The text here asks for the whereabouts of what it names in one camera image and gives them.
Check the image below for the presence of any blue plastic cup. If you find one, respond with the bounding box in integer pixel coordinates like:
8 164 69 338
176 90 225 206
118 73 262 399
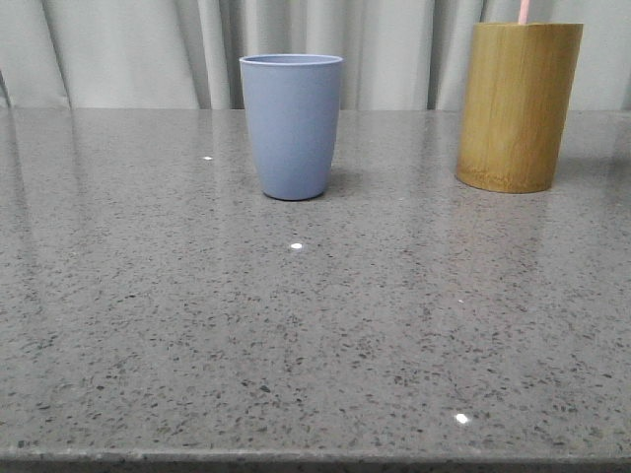
240 54 343 201

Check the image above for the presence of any pink chopstick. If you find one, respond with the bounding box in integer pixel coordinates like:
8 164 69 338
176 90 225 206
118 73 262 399
518 0 529 25

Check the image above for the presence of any bamboo cylindrical holder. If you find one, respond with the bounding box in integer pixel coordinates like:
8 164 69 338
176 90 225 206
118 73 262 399
456 23 583 193

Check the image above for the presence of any grey-white pleated curtain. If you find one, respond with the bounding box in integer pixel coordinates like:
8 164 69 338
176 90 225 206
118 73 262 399
0 0 631 111

